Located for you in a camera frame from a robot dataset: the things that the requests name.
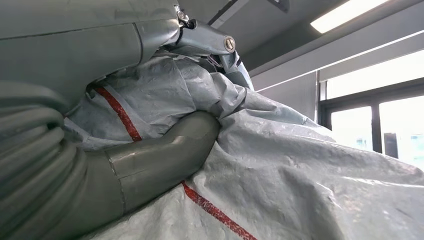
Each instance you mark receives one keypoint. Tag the dark window frame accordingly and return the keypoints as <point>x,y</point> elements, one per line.
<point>376,99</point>

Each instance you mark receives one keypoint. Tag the grey parcel with red print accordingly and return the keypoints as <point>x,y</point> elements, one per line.
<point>281,165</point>

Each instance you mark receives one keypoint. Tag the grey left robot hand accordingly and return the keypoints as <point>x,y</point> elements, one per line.
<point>66,49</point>

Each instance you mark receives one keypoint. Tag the long ceiling light panel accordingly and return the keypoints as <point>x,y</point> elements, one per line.
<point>344,14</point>

